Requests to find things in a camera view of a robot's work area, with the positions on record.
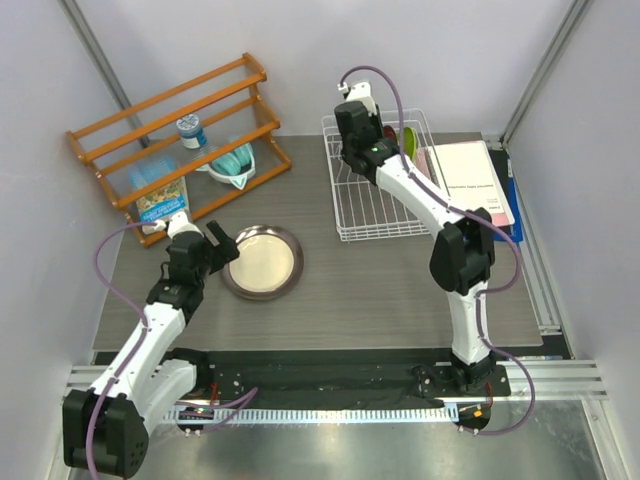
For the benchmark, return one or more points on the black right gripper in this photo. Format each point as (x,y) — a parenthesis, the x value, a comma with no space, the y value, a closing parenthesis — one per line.
(377,123)

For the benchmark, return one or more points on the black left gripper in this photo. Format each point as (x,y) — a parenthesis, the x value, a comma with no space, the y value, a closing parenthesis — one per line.
(223,252)

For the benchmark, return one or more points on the red floral small plate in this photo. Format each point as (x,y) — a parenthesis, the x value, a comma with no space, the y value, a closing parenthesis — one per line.
(389,133)

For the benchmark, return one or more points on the lime green small plate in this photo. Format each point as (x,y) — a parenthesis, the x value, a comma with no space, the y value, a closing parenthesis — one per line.
(410,142)

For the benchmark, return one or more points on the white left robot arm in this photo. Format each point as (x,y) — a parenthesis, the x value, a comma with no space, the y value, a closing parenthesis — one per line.
(106,427)

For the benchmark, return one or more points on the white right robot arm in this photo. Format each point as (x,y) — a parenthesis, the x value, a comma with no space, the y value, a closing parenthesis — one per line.
(463,251)

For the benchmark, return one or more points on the blue snack box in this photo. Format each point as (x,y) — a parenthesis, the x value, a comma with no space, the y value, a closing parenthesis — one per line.
(163,202)

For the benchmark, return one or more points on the teal white bowl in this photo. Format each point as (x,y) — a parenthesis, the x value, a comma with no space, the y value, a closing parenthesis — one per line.
(235,168)

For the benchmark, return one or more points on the pink white booklet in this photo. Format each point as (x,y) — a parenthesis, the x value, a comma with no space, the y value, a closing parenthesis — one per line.
(465,172)

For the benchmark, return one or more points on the clear bottle blue cap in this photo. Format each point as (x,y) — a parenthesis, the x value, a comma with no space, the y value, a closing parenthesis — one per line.
(193,137)

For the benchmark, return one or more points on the blue clipboard folder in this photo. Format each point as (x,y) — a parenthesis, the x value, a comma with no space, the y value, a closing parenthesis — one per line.
(502,166)

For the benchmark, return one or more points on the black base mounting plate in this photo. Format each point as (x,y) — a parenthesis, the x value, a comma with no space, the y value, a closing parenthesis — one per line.
(350,376)

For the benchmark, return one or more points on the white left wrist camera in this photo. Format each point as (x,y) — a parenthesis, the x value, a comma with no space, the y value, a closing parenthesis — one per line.
(177,224)

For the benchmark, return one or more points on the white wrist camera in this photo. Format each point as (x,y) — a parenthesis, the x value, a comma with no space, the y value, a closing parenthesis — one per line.
(177,224)
(359,92)

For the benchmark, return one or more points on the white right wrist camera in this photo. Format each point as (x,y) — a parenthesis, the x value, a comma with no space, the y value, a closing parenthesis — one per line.
(359,92)

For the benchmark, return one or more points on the white wire dish rack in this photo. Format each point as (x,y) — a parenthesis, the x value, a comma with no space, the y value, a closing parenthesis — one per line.
(361,210)

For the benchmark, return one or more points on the white slotted cable duct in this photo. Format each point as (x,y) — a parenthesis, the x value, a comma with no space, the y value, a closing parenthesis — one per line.
(446,414)

